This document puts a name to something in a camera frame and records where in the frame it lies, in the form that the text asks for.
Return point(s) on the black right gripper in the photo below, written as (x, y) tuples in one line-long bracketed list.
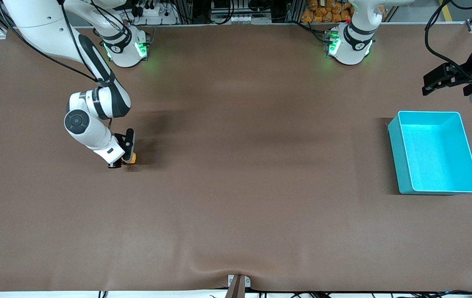
[(117, 164)]

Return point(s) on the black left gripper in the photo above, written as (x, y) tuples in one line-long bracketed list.
[(460, 76)]

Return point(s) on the yellow beetle toy car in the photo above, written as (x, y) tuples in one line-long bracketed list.
[(132, 159)]

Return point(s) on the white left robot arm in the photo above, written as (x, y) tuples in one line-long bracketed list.
[(350, 49)]

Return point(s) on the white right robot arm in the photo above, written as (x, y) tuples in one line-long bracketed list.
[(91, 138)]

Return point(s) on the teal plastic bin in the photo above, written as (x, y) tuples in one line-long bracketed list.
[(439, 157)]

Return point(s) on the brown table mat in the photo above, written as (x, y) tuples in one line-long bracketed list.
[(236, 165)]

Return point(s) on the orange snack bag pile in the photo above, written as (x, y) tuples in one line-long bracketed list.
[(327, 12)]

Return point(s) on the white power strip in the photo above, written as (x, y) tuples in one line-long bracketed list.
[(165, 18)]

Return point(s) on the grey equipment rack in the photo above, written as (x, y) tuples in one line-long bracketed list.
[(240, 18)]

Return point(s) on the metal table clamp bracket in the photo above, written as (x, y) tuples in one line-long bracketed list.
[(238, 285)]

